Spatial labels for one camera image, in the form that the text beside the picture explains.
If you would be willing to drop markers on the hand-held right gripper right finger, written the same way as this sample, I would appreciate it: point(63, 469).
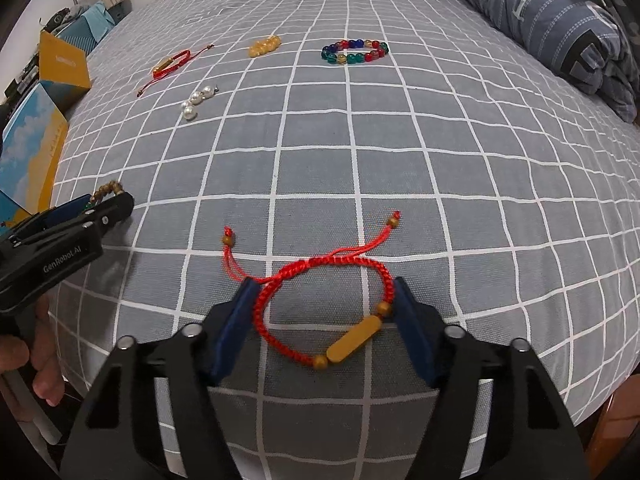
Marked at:
point(416, 332)

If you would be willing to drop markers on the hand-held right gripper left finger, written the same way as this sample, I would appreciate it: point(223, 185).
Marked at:
point(234, 332)

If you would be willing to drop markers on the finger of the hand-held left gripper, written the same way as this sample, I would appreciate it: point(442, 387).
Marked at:
point(117, 207)
point(67, 209)

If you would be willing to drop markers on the person's left hand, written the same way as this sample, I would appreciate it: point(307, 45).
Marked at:
point(47, 380)

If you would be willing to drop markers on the sky print box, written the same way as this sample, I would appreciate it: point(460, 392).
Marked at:
point(30, 145)

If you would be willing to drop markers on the orange cardboard box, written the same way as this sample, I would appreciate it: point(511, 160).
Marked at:
point(62, 57)

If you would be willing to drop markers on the grey checked bed sheet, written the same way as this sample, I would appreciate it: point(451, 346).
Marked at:
point(350, 160)

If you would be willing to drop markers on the light blue bag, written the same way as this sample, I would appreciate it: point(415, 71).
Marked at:
point(95, 17)

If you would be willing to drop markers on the blue-grey printed quilt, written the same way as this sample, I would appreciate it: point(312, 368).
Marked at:
point(550, 10)

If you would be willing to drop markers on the wooden bed frame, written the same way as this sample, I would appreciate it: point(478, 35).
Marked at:
point(612, 430)

